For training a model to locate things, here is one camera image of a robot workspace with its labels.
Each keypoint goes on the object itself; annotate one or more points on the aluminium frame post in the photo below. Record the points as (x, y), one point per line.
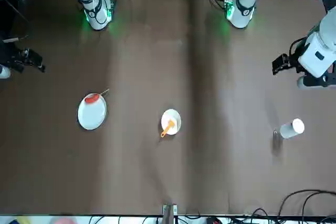
(169, 214)

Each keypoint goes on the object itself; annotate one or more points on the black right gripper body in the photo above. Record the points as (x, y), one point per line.
(26, 60)

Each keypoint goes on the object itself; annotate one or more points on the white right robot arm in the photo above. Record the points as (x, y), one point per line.
(97, 16)

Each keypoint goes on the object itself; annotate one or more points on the red sausage on skewer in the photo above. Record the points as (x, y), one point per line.
(92, 99)

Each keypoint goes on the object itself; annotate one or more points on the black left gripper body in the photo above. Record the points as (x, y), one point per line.
(293, 64)

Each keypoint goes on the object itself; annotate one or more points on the small white bowl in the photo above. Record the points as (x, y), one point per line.
(168, 115)

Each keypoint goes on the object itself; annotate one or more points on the white oil pot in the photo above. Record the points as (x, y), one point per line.
(288, 129)

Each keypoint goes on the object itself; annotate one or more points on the yellow plate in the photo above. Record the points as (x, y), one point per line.
(21, 221)

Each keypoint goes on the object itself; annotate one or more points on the green-lit connector board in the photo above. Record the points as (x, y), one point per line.
(229, 9)
(111, 11)

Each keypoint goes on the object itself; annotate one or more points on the pink plate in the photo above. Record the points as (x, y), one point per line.
(63, 221)

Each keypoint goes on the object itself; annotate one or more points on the white round plate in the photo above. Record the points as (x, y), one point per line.
(90, 116)

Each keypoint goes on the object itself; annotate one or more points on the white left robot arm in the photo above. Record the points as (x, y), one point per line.
(244, 16)

